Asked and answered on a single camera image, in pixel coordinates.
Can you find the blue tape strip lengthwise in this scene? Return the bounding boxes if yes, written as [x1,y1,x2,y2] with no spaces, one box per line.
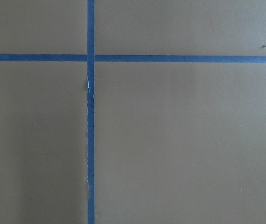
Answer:
[87,0,95,224]

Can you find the blue tape strip near crosswise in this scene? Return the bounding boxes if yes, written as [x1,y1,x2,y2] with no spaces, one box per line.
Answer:
[0,54,266,63]

